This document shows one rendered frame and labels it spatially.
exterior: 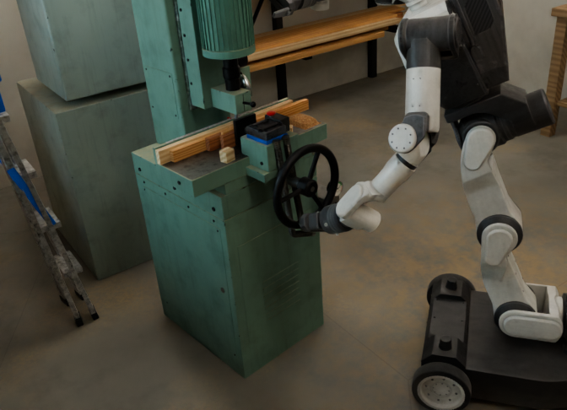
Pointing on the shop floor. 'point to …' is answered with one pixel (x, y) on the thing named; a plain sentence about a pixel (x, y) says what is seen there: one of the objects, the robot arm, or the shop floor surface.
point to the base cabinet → (234, 276)
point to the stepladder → (41, 222)
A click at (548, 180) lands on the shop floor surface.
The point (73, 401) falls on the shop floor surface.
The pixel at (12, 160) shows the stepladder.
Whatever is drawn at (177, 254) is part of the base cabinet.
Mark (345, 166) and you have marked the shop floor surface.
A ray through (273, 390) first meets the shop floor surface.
